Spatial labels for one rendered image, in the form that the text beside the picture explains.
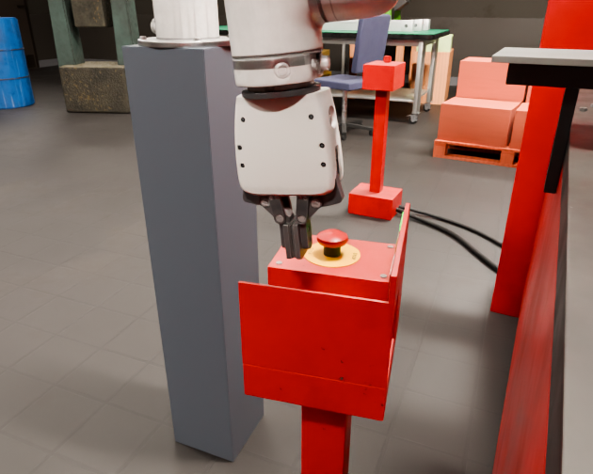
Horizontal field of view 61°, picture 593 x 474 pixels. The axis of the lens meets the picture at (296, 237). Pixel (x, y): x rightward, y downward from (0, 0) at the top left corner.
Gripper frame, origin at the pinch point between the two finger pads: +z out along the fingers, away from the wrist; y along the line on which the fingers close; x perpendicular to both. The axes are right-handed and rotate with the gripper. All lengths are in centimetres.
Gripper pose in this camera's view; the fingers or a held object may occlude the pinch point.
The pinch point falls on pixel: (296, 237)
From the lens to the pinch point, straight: 53.8
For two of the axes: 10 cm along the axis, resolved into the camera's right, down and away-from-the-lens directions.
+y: -9.5, -0.3, 3.1
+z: 0.9, 9.2, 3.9
